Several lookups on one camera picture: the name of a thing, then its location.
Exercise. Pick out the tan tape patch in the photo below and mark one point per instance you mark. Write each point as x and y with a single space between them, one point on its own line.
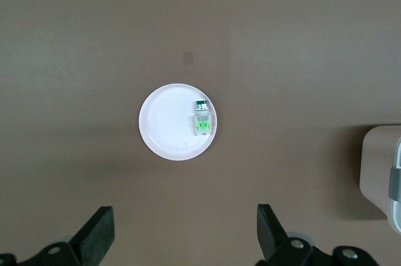
188 59

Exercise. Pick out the pale pink round plate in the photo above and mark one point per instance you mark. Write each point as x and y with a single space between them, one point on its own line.
169 122

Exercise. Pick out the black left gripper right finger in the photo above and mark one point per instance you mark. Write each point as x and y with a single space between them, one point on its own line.
272 238

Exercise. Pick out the green push button switch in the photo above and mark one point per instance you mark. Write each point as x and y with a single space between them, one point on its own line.
202 122

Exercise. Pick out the white lunch box grey clips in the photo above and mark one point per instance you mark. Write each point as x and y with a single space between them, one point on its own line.
376 166

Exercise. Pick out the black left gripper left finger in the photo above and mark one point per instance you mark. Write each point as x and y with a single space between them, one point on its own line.
91 241

